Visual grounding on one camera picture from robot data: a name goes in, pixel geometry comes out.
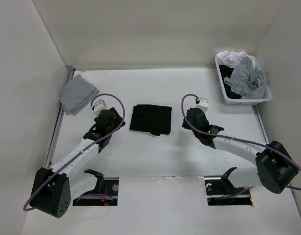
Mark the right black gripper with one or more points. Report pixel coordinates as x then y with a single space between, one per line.
184 126

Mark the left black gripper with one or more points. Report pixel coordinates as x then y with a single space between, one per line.
118 121

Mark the black tank top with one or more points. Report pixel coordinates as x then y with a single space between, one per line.
153 119

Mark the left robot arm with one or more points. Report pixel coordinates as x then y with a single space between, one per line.
51 191

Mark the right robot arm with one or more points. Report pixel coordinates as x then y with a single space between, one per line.
274 168

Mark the folded grey tank top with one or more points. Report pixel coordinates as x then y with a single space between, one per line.
76 94

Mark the black garment in basket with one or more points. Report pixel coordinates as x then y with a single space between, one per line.
226 72

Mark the grey garment in basket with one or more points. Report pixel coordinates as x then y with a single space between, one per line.
246 81

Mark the white garment in basket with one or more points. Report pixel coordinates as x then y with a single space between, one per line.
232 59

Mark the white laundry basket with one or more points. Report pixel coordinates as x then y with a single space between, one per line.
267 96

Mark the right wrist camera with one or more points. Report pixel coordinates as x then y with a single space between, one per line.
202 104

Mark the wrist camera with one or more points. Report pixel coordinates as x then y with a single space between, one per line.
202 104
98 106

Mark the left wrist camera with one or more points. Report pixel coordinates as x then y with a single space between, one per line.
98 106

